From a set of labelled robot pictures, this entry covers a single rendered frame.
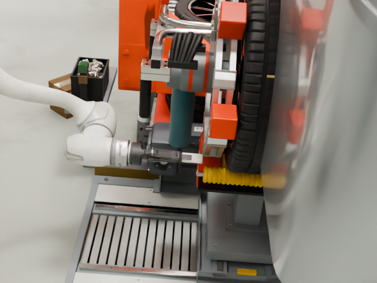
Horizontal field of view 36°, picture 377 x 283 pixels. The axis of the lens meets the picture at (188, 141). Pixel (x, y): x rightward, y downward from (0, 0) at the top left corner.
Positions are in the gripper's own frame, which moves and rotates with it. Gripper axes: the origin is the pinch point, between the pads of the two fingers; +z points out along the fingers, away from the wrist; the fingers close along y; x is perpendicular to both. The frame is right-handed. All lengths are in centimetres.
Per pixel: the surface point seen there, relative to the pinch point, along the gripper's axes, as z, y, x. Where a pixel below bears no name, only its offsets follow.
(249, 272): 25, -30, -35
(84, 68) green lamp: -45, -40, 41
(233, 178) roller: 15.3, -12.9, -3.5
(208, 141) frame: 4.6, 11.6, 3.4
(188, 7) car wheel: -5, -135, 116
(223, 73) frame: 6.5, 26.8, 20.7
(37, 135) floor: -80, -118, 27
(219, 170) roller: 10.3, -13.0, -1.3
